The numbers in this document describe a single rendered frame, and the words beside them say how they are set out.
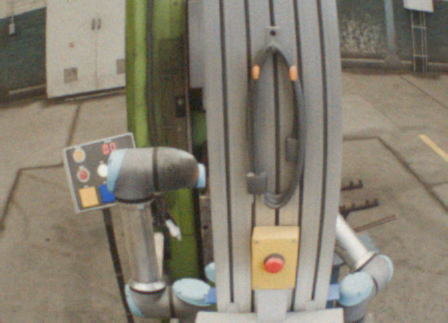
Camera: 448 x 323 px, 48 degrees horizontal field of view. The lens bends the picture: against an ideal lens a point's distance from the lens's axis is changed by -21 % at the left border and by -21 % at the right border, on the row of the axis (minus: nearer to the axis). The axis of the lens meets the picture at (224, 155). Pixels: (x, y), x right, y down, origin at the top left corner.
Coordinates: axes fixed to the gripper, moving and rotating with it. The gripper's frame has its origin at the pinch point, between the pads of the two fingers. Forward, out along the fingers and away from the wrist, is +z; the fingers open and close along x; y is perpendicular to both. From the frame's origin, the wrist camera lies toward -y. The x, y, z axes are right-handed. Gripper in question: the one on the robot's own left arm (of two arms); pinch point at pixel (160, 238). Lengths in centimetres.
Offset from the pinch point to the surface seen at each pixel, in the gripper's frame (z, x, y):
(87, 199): -6.9, -34.8, -16.0
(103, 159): -19.4, -29.1, -29.5
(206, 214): 10.4, 11.1, -42.6
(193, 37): -66, 8, -48
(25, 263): 93, -138, -103
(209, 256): 32, 11, -43
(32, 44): 4, -337, -565
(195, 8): -79, 9, -48
